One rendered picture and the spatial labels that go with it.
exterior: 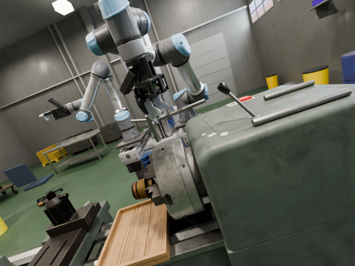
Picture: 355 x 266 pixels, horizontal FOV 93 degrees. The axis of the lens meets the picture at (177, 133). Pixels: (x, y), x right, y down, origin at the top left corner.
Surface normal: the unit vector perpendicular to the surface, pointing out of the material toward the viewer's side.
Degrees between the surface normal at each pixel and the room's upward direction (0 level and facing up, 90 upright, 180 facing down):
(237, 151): 90
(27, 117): 90
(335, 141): 90
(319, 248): 90
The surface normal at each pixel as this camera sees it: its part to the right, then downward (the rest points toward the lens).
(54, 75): -0.05, 0.30
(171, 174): -0.14, -0.28
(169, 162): -0.23, -0.54
